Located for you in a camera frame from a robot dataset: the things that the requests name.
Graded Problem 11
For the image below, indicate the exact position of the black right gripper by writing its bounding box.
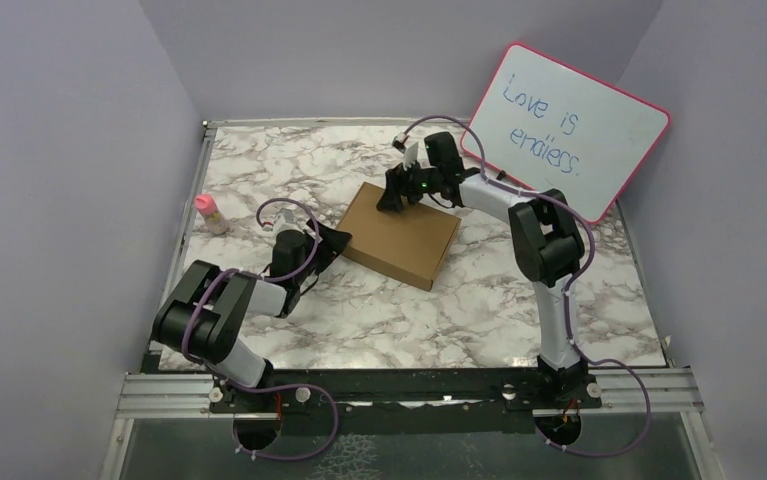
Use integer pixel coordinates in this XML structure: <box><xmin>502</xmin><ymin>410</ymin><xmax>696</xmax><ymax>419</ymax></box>
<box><xmin>374</xmin><ymin>156</ymin><xmax>440</xmax><ymax>214</ymax></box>

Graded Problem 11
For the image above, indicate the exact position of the brown cardboard box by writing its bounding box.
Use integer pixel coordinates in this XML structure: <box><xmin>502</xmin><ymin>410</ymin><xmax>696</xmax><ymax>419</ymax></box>
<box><xmin>337</xmin><ymin>182</ymin><xmax>460</xmax><ymax>291</ymax></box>

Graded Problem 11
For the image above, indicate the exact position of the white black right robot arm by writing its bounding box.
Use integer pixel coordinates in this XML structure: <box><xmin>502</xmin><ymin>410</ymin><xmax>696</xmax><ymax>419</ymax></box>
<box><xmin>376</xmin><ymin>132</ymin><xmax>588</xmax><ymax>407</ymax></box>

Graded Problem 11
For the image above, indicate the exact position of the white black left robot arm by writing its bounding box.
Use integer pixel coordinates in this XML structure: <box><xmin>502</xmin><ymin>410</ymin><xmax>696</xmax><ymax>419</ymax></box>
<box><xmin>151</xmin><ymin>220</ymin><xmax>352</xmax><ymax>411</ymax></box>

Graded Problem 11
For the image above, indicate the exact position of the pink capped small bottle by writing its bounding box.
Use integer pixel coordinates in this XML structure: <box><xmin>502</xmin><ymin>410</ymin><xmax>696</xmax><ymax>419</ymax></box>
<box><xmin>193</xmin><ymin>194</ymin><xmax>230</xmax><ymax>235</ymax></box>

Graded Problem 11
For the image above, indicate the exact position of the pink framed whiteboard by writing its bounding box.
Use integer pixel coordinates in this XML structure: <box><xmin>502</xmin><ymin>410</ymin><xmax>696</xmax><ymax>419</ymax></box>
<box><xmin>460</xmin><ymin>43</ymin><xmax>671</xmax><ymax>223</ymax></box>

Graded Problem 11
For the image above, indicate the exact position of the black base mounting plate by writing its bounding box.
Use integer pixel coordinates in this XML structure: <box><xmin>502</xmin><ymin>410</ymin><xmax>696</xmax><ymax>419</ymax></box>
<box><xmin>141</xmin><ymin>354</ymin><xmax>606</xmax><ymax>439</ymax></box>

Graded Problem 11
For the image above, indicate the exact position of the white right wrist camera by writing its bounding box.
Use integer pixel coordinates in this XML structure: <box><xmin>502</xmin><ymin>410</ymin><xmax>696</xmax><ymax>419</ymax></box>
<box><xmin>392</xmin><ymin>132</ymin><xmax>423</xmax><ymax>171</ymax></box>

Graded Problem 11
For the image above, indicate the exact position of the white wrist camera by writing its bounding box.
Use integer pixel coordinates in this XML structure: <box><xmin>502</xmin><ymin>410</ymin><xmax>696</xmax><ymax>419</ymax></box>
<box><xmin>263</xmin><ymin>208</ymin><xmax>297</xmax><ymax>235</ymax></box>
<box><xmin>392</xmin><ymin>132</ymin><xmax>423</xmax><ymax>171</ymax></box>

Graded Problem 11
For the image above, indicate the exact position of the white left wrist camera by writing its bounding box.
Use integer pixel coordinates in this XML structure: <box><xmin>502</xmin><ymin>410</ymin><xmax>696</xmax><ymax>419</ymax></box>
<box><xmin>263</xmin><ymin>208</ymin><xmax>297</xmax><ymax>235</ymax></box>

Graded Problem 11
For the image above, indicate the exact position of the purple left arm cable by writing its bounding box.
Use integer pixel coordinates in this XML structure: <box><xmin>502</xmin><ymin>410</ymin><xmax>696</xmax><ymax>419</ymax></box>
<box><xmin>180</xmin><ymin>197</ymin><xmax>341</xmax><ymax>463</ymax></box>

